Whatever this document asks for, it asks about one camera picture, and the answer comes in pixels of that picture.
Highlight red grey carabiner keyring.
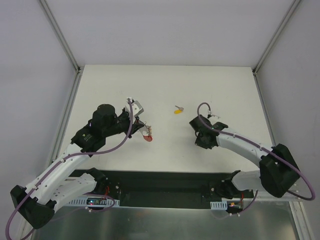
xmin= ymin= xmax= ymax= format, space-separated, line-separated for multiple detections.
xmin=138 ymin=122 xmax=153 ymax=142

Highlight key with yellow tag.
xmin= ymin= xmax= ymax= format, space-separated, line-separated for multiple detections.
xmin=174 ymin=105 xmax=184 ymax=115

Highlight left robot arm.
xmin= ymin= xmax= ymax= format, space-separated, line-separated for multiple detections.
xmin=10 ymin=99 xmax=146 ymax=230

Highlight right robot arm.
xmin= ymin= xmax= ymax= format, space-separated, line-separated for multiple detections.
xmin=189 ymin=115 xmax=300 ymax=199

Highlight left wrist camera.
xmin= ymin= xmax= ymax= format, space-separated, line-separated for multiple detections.
xmin=124 ymin=97 xmax=145 ymax=118

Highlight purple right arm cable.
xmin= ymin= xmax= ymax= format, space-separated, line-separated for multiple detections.
xmin=196 ymin=101 xmax=316 ymax=220

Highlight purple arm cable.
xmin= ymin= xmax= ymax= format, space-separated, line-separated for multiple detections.
xmin=6 ymin=97 xmax=135 ymax=238
xmin=196 ymin=101 xmax=316 ymax=220

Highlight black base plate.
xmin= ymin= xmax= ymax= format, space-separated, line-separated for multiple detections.
xmin=93 ymin=170 xmax=255 ymax=209

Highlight right aluminium frame post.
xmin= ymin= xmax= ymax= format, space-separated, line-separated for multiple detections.
xmin=252 ymin=0 xmax=303 ymax=76

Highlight aluminium frame post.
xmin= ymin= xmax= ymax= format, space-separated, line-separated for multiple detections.
xmin=38 ymin=0 xmax=82 ymax=74
xmin=252 ymin=0 xmax=303 ymax=76

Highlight right white cable duct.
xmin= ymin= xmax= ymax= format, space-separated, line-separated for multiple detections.
xmin=210 ymin=200 xmax=228 ymax=211

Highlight white cable duct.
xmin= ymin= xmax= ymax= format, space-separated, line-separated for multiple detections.
xmin=64 ymin=195 xmax=120 ymax=208
xmin=210 ymin=200 xmax=228 ymax=211

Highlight left white cable duct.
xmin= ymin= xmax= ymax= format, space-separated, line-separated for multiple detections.
xmin=64 ymin=195 xmax=120 ymax=208

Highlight left aluminium frame post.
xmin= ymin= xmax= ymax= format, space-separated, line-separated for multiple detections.
xmin=38 ymin=0 xmax=82 ymax=74

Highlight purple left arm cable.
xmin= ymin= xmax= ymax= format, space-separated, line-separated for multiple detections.
xmin=6 ymin=97 xmax=135 ymax=238

